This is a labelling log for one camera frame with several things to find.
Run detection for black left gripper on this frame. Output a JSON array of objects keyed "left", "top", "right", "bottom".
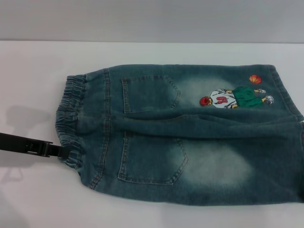
[{"left": 0, "top": 132, "right": 72, "bottom": 160}]

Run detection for blue denim shorts with cartoon patch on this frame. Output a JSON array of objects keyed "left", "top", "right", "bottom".
[{"left": 56, "top": 63, "right": 304, "bottom": 211}]

